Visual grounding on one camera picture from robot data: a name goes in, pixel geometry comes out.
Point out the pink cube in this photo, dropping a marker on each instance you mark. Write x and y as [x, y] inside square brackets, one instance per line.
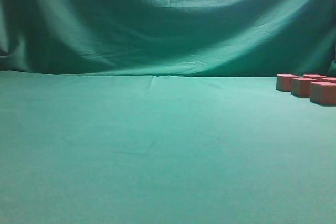
[322, 93]

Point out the pink cube column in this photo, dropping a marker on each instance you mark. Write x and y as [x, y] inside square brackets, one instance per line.
[329, 79]
[283, 82]
[317, 77]
[300, 86]

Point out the green cloth backdrop and cover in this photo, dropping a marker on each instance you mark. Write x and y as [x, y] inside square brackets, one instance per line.
[165, 111]

